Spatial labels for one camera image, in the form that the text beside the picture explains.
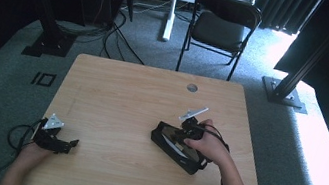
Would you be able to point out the black metal stand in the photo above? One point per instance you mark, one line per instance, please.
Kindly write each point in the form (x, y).
(284, 92)
(48, 39)

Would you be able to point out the white desk frame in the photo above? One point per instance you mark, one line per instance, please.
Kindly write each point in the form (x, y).
(170, 12)

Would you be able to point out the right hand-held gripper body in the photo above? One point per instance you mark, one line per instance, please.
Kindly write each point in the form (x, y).
(192, 129)

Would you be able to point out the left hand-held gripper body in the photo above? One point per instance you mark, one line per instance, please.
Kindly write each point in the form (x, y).
(47, 139)

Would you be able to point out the person's right hand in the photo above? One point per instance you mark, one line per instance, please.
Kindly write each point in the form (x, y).
(209, 147)

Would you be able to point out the black folding chair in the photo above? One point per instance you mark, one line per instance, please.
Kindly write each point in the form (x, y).
(220, 31)

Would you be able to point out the person's left hand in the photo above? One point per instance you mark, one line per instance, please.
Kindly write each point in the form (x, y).
(34, 153)

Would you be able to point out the dark curtain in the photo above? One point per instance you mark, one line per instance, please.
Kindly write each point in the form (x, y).
(281, 7)

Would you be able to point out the black pencil case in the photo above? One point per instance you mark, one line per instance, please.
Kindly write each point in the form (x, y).
(169, 149)

